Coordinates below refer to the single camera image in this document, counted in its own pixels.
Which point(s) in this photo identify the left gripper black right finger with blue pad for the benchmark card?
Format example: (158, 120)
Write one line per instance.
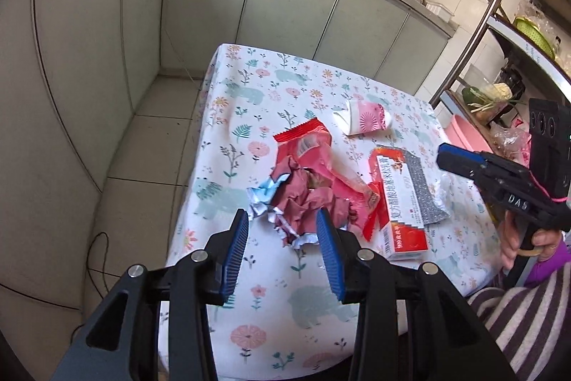
(412, 324)

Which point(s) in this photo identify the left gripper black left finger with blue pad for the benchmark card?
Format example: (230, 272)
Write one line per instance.
(120, 340)

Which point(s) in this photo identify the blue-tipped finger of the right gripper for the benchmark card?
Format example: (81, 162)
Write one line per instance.
(450, 154)

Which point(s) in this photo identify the silver glitter pouch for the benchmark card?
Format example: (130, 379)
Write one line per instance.
(430, 211)

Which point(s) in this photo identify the red white medicine box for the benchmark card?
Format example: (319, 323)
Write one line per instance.
(400, 218)

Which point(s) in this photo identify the pink paper cup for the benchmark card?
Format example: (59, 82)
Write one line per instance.
(362, 117)

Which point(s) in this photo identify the red snack wrapper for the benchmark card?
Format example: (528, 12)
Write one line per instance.
(310, 144)

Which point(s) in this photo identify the maroon foil wrapper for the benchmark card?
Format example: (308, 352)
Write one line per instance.
(291, 198)

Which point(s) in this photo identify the purple sleeve forearm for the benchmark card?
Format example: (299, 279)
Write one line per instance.
(543, 269)

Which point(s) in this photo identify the grey kitchen cabinets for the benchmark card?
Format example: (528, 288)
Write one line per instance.
(97, 106)

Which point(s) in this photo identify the person's right hand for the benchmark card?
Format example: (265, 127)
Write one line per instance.
(547, 240)

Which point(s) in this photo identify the pink plastic basin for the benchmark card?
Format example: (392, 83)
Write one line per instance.
(463, 134)

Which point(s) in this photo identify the clear bag of nuts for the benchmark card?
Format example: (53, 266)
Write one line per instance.
(513, 142)

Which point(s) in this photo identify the cauliflower and scallions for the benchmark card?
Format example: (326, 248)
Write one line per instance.
(491, 95)

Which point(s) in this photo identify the black blender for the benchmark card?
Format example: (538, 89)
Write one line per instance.
(513, 80)

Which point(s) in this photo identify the striped clothing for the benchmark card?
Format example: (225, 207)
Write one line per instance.
(531, 326)

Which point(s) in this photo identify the floral bear tablecloth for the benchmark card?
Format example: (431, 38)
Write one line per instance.
(282, 321)

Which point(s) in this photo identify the metal shelving rack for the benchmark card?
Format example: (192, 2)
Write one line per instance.
(544, 71)

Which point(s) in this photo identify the green plastic colander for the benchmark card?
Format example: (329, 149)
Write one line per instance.
(532, 31)

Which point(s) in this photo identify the white plastic container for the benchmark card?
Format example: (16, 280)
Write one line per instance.
(440, 11)

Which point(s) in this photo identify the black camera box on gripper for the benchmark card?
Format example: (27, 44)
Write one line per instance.
(549, 163)

